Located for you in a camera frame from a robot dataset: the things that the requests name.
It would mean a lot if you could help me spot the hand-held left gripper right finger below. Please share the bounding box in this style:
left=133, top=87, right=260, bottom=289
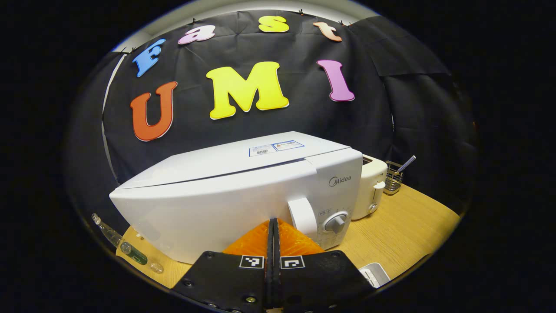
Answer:
left=272, top=217, right=374, bottom=313

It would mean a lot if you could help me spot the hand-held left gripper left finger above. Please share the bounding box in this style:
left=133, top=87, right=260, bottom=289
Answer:
left=172, top=219, right=275, bottom=313

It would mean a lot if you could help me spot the white microwave oven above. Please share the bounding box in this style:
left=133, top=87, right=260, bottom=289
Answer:
left=109, top=131, right=364, bottom=265

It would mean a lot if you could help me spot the white rectangular plastic tray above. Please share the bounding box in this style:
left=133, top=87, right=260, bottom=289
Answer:
left=360, top=263, right=391, bottom=288

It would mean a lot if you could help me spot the white toaster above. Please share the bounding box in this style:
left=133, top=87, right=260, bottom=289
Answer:
left=351, top=154, right=388, bottom=220

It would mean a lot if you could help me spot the clear glass bottle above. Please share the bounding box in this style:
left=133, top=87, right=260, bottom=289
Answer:
left=91, top=213, right=123, bottom=247

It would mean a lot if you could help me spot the black backdrop cloth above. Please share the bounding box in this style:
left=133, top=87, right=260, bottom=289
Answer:
left=65, top=10, right=476, bottom=218

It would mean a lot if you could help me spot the metal wire utensil holder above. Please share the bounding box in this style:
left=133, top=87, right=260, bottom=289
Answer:
left=384, top=161, right=404, bottom=195

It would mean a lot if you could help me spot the grey utensil handle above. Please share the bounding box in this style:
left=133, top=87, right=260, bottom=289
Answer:
left=397, top=155, right=417, bottom=173

